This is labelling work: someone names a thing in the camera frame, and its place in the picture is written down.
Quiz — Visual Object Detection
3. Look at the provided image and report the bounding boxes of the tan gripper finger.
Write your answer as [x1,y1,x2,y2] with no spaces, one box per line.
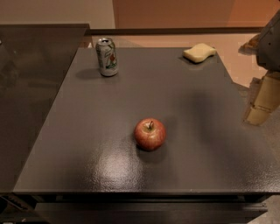
[243,71,280,126]

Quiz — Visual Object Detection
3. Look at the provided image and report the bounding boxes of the yellow sponge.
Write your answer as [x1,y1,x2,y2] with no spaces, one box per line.
[183,43,216,63]

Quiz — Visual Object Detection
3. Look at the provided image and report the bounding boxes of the red apple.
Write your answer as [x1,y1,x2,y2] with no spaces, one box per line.
[134,118,166,151]

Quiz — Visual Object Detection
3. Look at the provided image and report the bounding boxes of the silver green soda can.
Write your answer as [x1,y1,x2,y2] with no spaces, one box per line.
[95,38,118,77]

